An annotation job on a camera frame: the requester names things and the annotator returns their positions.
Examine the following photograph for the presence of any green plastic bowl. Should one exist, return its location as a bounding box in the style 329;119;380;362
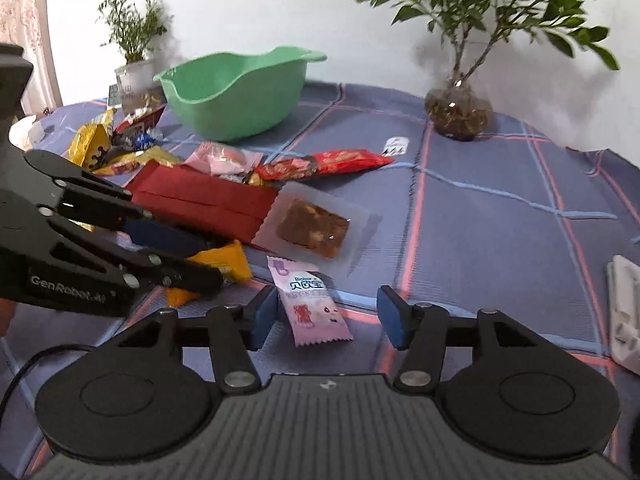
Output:
154;46;326;142

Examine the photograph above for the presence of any pink snack packet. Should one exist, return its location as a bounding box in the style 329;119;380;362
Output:
183;141;265;177

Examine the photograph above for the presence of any blue foil candy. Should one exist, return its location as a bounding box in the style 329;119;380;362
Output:
131;129;164;152

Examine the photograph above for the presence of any black cable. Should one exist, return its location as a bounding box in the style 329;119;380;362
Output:
0;342;97;430

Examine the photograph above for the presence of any small-leaf plant in white pot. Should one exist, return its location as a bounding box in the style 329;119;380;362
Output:
98;0;168;113

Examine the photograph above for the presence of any yellow snack bag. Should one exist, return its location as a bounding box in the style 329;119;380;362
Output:
65;108;116;171

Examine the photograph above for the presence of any pink bear candy packet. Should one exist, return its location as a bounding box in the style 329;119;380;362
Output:
267;256;352;347

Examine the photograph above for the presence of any white plant tag right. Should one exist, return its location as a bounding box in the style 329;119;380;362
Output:
382;136;410;157

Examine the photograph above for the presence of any red white snack bag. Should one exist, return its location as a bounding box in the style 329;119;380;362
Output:
113;104;166;134

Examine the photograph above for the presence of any yellow red stick packet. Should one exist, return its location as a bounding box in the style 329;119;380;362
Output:
93;146;183;177

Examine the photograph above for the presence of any white device at edge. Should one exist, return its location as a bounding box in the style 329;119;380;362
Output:
606;255;640;375

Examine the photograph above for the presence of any broad-leaf plant in glass vase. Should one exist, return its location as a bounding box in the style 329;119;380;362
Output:
357;0;620;142

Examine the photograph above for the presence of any clear nut bar packet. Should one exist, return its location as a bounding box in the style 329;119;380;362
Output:
252;182;375;278

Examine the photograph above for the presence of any small red candy packet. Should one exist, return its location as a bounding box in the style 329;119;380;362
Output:
254;150;395;181

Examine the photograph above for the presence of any dark red gold pouch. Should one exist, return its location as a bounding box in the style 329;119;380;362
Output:
127;160;279;244

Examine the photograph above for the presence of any person left hand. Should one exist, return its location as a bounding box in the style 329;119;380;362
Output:
0;299;16;337

